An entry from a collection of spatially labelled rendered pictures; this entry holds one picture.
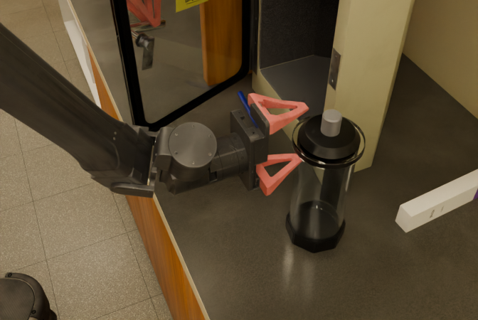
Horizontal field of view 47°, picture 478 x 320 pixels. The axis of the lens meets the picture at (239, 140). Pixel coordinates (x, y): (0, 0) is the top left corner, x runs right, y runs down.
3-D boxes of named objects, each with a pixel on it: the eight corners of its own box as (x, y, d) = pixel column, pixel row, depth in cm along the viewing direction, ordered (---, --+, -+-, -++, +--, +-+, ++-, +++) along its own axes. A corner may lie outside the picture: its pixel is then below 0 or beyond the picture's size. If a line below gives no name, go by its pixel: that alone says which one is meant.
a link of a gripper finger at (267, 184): (315, 146, 76) (254, 166, 73) (311, 182, 81) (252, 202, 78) (292, 117, 81) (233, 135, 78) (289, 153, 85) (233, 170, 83)
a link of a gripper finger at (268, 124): (321, 107, 71) (255, 127, 68) (315, 148, 76) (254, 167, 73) (295, 79, 76) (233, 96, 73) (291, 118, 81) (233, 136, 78)
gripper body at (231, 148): (263, 135, 70) (209, 151, 68) (261, 189, 77) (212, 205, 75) (242, 106, 75) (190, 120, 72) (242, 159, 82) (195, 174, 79)
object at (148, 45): (153, 68, 96) (156, 38, 93) (143, 71, 94) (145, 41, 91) (146, 63, 97) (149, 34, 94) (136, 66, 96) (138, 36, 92)
